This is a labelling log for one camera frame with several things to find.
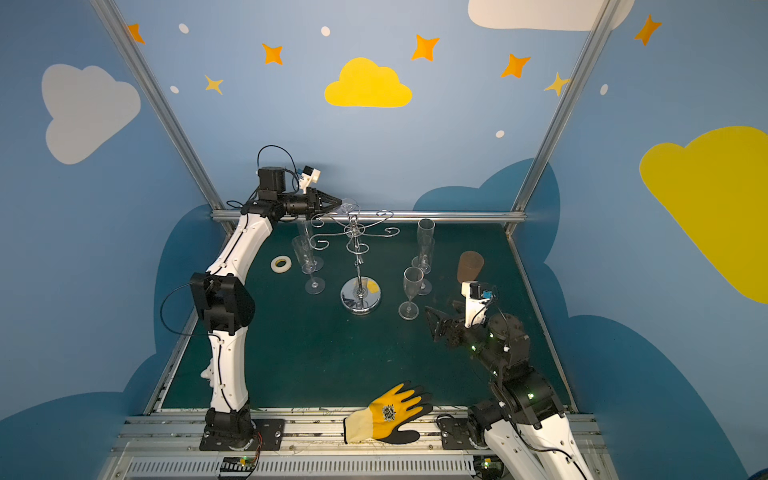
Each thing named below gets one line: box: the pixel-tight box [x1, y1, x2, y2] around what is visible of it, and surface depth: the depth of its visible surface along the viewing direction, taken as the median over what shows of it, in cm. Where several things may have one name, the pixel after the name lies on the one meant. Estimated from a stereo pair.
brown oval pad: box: [457, 250, 484, 284], surface depth 103 cm
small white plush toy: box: [200, 358, 214, 387], surface depth 83 cm
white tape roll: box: [270, 255, 292, 274], surface depth 110 cm
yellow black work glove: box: [343, 381, 433, 444], surface depth 77 cm
